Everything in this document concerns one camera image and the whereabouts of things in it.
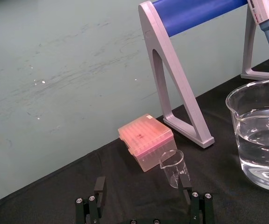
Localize pink translucent pipette tip box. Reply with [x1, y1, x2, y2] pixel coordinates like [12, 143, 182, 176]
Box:
[118, 113, 178, 173]

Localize grey pipette stand blue bar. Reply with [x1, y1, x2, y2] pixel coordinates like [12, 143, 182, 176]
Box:
[138, 0, 269, 149]

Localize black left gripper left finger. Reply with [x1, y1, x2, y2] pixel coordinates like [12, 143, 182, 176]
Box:
[75, 176, 106, 224]

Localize small clear glass beaker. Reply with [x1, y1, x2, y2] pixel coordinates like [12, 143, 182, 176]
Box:
[159, 149, 191, 189]

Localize large glass beaker with water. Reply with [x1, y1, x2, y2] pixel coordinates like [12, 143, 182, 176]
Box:
[225, 78, 269, 193]

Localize black table cloth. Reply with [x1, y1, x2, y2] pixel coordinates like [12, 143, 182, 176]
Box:
[0, 56, 269, 224]

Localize white and blue pipette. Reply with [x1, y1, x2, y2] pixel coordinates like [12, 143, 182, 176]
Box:
[246, 0, 269, 73]

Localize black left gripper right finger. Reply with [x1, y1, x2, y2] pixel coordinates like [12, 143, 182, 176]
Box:
[178, 171, 216, 224]

